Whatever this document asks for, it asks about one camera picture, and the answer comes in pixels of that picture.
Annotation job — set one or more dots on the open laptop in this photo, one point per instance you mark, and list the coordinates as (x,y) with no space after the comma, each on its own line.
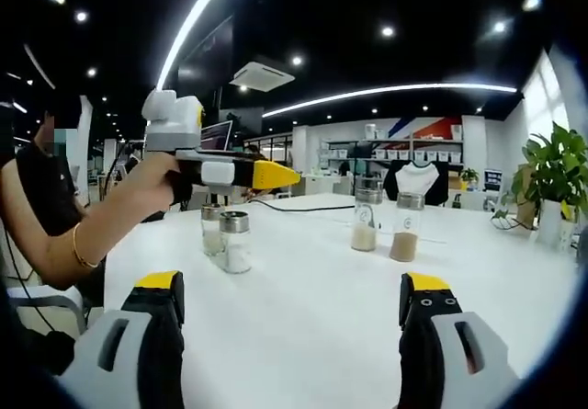
(218,135)

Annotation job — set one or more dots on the small potted plant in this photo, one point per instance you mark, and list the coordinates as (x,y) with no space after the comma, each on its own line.
(468,175)

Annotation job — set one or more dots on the small seasoning bottle white powder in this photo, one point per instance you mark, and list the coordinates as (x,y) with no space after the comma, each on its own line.
(236,257)

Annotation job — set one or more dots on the small seasoning bottle beige powder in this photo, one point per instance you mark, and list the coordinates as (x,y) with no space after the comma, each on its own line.
(212,243)

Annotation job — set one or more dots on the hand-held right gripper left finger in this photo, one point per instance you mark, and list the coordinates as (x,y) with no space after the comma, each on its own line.
(133,358)

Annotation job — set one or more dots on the group of ceiling spotlights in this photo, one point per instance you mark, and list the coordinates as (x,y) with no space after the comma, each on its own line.
(387,31)

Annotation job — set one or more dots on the white window blinds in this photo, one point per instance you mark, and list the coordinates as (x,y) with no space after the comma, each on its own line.
(546,101)

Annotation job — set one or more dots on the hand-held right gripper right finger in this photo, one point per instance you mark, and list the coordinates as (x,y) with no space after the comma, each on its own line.
(441,367)

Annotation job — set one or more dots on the white patterned cup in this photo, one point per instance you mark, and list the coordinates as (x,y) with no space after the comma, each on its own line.
(567,232)

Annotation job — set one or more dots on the black hanging screen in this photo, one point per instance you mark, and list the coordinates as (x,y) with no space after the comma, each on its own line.
(206,55)

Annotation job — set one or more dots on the brown paper bag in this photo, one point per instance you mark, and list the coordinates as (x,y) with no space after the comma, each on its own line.
(523,197)

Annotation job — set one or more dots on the large green potted plant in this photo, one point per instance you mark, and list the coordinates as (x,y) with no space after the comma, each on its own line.
(558,165)

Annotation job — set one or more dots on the small blue-screen monitor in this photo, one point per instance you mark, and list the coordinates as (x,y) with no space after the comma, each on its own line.
(494,178)

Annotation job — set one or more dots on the white office chair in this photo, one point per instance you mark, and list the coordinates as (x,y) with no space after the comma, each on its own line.
(46,296)

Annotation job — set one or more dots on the black white raglan shirt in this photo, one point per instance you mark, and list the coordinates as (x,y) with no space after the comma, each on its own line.
(413,177)

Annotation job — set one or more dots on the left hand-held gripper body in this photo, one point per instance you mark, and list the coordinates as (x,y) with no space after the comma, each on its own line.
(170,119)

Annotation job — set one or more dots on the operator in black shirt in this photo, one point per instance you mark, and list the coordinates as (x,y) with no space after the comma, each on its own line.
(57,351)

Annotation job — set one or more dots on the person's left hand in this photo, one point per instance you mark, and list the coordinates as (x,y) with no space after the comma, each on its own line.
(154,179)

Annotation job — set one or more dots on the ceiling air conditioner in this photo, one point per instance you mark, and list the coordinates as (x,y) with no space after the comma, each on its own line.
(262,77)

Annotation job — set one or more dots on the metal shelf rack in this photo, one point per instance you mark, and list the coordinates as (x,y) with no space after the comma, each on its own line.
(413,142)

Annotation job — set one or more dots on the curved ceiling light strip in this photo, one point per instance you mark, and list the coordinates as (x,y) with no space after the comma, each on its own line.
(161,78)
(482,86)

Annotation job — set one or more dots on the tall seasoning bottle brown powder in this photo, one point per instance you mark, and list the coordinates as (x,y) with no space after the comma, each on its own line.
(404,246)

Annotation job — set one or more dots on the tall seasoning bottle beige powder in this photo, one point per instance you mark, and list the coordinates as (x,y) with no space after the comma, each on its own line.
(364,239)

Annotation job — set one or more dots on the row of white storage boxes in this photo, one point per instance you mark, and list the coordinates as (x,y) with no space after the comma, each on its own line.
(432,155)

